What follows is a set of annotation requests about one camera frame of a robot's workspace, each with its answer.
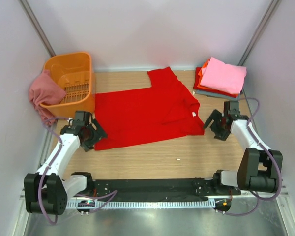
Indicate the folded pink t shirt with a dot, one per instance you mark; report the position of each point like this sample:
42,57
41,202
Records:
221,76

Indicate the folded grey t shirt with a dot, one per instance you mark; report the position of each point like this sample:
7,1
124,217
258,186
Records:
216,95

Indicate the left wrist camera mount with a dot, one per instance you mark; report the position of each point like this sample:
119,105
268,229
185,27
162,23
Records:
70,120

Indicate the orange plastic basket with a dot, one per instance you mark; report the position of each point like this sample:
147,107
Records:
74,74

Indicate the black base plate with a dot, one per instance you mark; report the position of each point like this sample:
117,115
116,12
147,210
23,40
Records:
157,190

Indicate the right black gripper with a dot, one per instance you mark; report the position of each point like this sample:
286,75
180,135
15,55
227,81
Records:
218,125

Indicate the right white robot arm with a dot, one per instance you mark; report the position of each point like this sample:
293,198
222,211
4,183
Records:
260,167

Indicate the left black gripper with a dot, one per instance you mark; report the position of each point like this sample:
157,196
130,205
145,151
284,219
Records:
94,137

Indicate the folded red t shirt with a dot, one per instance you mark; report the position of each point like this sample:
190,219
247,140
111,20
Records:
196,86

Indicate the red t shirt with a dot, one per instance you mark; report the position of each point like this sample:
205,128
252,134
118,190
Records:
196,86
166,110

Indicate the dusty pink t shirt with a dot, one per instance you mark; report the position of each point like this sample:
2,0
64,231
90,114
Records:
44,90

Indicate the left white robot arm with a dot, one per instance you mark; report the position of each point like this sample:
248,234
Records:
45,191

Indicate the white slotted cable duct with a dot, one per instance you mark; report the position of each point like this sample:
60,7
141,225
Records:
80,204

